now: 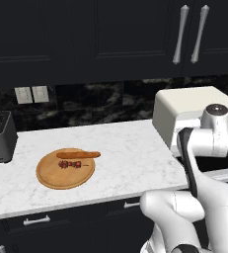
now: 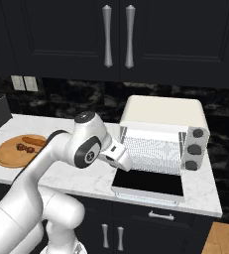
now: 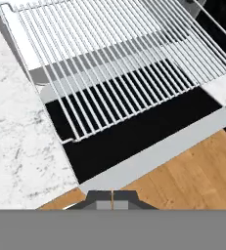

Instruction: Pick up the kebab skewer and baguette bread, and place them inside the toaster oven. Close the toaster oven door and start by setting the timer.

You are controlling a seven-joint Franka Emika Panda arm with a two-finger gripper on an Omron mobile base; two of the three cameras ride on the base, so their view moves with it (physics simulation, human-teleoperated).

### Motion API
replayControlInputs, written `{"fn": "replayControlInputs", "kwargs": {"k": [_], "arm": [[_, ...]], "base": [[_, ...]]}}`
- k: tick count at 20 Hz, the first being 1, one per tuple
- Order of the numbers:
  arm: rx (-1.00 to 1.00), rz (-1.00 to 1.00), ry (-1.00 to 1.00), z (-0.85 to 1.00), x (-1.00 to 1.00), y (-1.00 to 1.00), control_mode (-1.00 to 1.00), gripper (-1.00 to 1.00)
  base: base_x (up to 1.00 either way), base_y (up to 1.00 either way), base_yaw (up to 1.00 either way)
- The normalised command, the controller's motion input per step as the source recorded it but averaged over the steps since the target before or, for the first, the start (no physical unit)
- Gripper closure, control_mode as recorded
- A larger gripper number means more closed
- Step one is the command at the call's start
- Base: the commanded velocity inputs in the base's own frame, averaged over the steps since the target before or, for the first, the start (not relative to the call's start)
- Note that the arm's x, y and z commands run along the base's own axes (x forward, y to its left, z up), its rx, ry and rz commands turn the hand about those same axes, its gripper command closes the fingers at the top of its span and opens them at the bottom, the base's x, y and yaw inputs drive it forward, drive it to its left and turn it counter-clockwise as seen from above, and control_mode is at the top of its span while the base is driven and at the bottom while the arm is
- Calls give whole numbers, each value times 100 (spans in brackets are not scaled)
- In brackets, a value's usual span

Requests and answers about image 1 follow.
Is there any black upper cupboard door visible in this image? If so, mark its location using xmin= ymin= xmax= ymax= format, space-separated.
xmin=0 ymin=0 xmax=75 ymax=89
xmin=181 ymin=0 xmax=228 ymax=78
xmin=73 ymin=0 xmax=184 ymax=85

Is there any round wooden cutting board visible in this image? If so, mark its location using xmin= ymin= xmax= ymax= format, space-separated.
xmin=35 ymin=147 xmax=97 ymax=191

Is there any black toaster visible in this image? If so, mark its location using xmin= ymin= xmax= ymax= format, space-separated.
xmin=0 ymin=110 xmax=19 ymax=166

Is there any red kebab skewer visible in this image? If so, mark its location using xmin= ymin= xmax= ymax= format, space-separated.
xmin=57 ymin=159 xmax=89 ymax=170

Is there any brown baguette bread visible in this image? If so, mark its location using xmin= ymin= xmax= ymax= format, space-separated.
xmin=55 ymin=149 xmax=102 ymax=160

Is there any white wall outlet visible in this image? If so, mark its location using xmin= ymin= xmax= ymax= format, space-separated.
xmin=14 ymin=86 xmax=34 ymax=106
xmin=31 ymin=85 xmax=50 ymax=104

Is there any black drawer front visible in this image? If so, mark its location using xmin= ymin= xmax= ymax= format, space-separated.
xmin=105 ymin=196 xmax=143 ymax=216
xmin=1 ymin=205 xmax=91 ymax=233

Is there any silver drawer handle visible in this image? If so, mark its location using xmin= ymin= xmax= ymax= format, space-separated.
xmin=22 ymin=214 xmax=51 ymax=227
xmin=122 ymin=200 xmax=141 ymax=210

